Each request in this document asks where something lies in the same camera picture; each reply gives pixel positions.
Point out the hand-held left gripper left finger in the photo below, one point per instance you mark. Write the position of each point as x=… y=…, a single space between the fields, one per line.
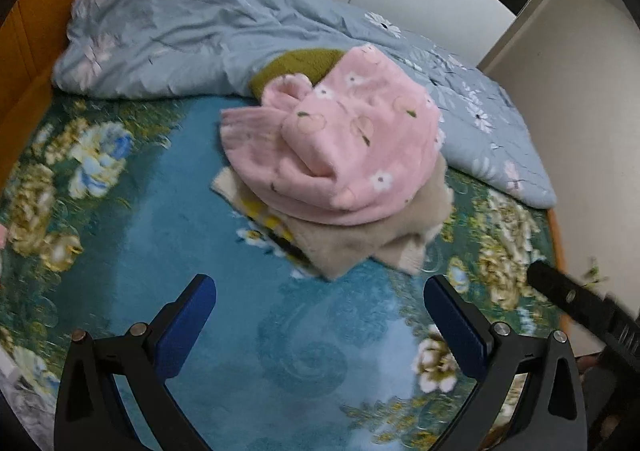
x=187 y=326

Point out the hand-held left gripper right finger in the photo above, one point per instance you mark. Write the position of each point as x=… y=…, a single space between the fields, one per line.
x=452 y=328

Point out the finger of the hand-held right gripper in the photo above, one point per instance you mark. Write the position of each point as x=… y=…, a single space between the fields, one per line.
x=562 y=292

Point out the pink floral fleece pants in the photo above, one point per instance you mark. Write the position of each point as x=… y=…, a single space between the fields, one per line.
x=350 y=131

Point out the beige fleece garment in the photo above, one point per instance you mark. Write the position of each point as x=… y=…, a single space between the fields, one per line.
x=350 y=247

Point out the yellow black patterned cloth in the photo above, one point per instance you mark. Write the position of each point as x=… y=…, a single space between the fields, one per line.
x=274 y=227

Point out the white floral sheet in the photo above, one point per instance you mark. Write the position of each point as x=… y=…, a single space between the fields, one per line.
x=25 y=396

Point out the pink striped cloth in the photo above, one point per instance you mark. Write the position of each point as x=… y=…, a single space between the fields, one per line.
x=2 y=236

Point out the olive green fleece cloth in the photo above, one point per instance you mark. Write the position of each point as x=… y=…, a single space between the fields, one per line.
x=290 y=67

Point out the grey-blue floral quilt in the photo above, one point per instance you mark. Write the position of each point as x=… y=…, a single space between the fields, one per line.
x=200 y=31

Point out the orange wooden headboard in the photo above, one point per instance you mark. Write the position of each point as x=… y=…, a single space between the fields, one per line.
x=30 y=56

